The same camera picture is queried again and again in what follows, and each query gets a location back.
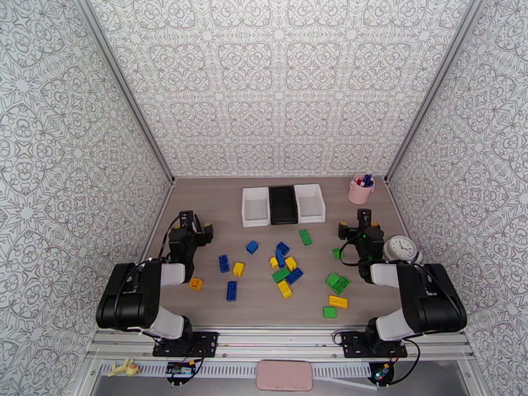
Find white round clock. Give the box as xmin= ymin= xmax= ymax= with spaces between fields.
xmin=382 ymin=235 xmax=423 ymax=265

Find pink bucket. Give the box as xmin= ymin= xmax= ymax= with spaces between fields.
xmin=347 ymin=174 xmax=376 ymax=205

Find white plastic bin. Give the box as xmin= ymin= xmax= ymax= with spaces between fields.
xmin=293 ymin=183 xmax=326 ymax=224
xmin=242 ymin=187 xmax=271 ymax=228

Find black plastic bin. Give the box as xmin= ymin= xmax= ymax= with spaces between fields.
xmin=268 ymin=185 xmax=299 ymax=226

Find small circuit board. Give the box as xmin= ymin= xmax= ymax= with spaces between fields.
xmin=368 ymin=362 xmax=395 ymax=385
xmin=164 ymin=362 xmax=197 ymax=385

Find yellow duck toy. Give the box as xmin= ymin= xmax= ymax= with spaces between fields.
xmin=108 ymin=358 xmax=141 ymax=378

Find pink rectangular pad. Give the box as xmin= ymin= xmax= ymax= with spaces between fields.
xmin=255 ymin=360 xmax=314 ymax=393

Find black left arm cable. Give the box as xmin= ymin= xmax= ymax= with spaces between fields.
xmin=158 ymin=213 xmax=184 ymax=261

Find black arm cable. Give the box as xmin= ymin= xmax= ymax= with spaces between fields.
xmin=339 ymin=238 xmax=366 ymax=269
xmin=158 ymin=213 xmax=184 ymax=261

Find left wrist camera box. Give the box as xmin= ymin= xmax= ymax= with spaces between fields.
xmin=178 ymin=210 xmax=195 ymax=235

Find aluminium table side rail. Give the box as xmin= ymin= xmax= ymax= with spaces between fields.
xmin=138 ymin=178 xmax=176 ymax=261
xmin=384 ymin=178 xmax=415 ymax=241

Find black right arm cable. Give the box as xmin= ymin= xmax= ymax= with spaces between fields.
xmin=339 ymin=238 xmax=366 ymax=269

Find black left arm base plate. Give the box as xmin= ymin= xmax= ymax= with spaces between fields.
xmin=152 ymin=331 xmax=219 ymax=358

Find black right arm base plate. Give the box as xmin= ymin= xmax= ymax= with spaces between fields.
xmin=341 ymin=331 xmax=408 ymax=359

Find aluminium front rail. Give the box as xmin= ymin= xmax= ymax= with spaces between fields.
xmin=88 ymin=324 xmax=475 ymax=360

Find white slotted cable duct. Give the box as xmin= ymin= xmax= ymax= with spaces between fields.
xmin=98 ymin=362 xmax=374 ymax=380

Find aluminium frame post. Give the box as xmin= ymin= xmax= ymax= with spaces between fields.
xmin=72 ymin=0 xmax=176 ymax=183
xmin=384 ymin=0 xmax=486 ymax=183

